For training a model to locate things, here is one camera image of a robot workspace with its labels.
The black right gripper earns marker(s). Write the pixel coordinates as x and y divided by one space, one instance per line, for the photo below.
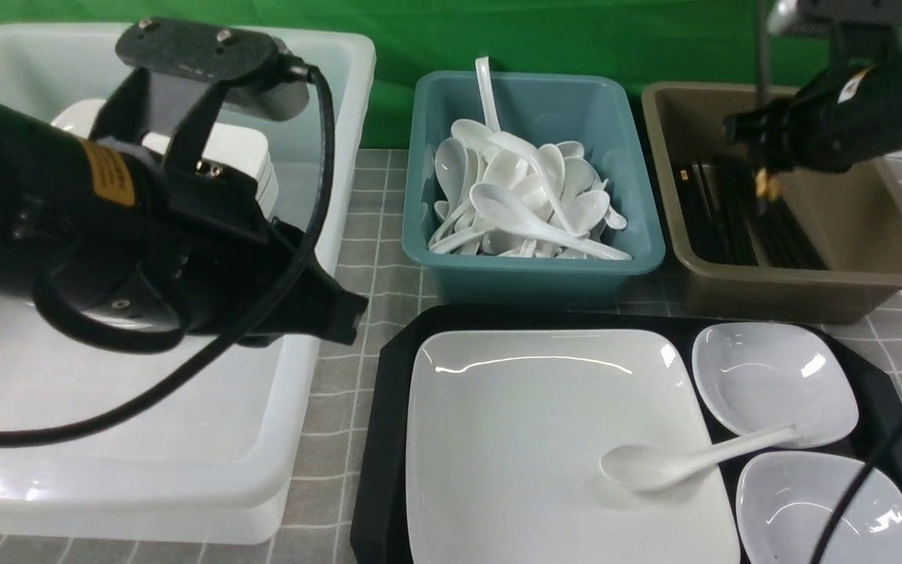
827 126

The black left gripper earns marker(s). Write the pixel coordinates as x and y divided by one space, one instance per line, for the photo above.
191 251

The small white bowl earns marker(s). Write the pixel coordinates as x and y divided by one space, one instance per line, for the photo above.
785 498
754 376

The white ceramic soup spoon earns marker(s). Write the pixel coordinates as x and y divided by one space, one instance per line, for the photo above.
647 469

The large white rice plate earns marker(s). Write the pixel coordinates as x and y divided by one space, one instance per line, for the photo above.
505 432

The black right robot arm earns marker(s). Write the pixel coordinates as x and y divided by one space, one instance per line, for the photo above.
893 120

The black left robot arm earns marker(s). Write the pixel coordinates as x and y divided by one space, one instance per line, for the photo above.
46 176

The top stacked white plate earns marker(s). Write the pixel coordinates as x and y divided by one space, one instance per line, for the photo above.
243 149

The brown plastic bin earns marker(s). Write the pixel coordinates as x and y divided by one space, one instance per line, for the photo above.
854 220

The stack of white plates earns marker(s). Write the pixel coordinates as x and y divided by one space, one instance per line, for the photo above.
267 191

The pile of black chopsticks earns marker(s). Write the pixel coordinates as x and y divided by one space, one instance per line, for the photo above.
727 225

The green backdrop cloth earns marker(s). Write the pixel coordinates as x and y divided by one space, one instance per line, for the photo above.
635 43

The teal plastic bin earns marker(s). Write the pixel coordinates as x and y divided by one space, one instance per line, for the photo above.
541 108

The large translucent white bin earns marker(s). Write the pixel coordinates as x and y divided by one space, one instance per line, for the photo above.
212 463

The upright white spoon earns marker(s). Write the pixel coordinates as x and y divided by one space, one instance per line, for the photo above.
487 96

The pile of white spoons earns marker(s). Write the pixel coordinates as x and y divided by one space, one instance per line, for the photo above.
502 196

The black serving tray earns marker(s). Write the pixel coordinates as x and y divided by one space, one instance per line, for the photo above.
379 532

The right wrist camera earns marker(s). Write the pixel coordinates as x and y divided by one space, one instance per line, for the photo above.
819 18

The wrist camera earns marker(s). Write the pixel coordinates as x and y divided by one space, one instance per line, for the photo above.
819 18
216 59

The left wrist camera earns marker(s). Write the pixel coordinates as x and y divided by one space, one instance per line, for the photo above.
216 59

